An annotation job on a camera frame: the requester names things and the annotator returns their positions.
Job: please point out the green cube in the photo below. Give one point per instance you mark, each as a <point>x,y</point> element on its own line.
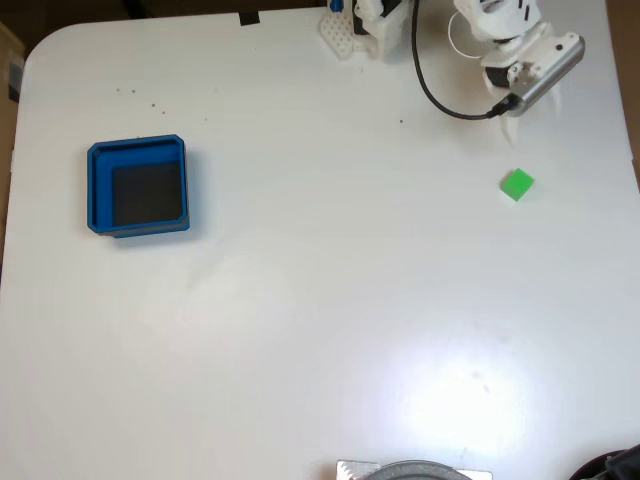
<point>517,184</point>

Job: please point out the blue square box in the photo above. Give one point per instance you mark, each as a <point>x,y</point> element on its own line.
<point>97,200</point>

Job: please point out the brown cardboard box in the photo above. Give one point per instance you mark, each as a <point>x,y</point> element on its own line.
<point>5,125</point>

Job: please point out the blue clamp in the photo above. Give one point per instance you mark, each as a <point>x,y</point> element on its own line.
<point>336,5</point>

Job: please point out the black tape strip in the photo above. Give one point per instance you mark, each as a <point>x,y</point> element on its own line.
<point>249,18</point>

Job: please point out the dark round stand base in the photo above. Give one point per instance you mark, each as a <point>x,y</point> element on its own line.
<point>420,472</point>

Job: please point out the dark object with red rim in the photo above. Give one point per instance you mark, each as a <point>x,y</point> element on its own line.
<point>620,467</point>

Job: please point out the silver metal plate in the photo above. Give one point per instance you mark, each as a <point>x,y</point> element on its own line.
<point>350,470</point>

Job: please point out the silver camera box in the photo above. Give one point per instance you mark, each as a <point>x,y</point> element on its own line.
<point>545,75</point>

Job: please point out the white perforated base plate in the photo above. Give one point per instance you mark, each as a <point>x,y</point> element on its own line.
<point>337,35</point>

